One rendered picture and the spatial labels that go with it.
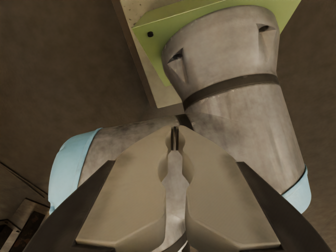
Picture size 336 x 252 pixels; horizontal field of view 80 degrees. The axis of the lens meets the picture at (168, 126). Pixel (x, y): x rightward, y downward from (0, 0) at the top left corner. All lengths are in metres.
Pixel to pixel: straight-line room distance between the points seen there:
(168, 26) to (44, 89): 0.57
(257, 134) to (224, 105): 0.05
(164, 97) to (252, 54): 0.31
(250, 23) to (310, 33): 0.46
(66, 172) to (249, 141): 0.22
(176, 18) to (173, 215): 0.25
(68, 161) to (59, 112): 0.56
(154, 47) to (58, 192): 0.23
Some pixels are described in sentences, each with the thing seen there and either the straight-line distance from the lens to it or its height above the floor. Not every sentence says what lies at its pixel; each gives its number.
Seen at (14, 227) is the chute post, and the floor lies 0.01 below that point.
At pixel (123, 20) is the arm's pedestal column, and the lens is 0.61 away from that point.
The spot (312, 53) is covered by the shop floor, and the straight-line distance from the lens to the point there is 0.77.
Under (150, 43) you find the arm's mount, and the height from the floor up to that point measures 0.31.
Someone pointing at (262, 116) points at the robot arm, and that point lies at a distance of 0.28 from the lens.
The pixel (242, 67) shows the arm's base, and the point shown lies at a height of 0.36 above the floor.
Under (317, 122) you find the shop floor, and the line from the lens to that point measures 0.92.
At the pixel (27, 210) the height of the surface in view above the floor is 0.01.
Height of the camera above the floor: 0.62
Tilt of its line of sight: 56 degrees down
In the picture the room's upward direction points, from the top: 180 degrees clockwise
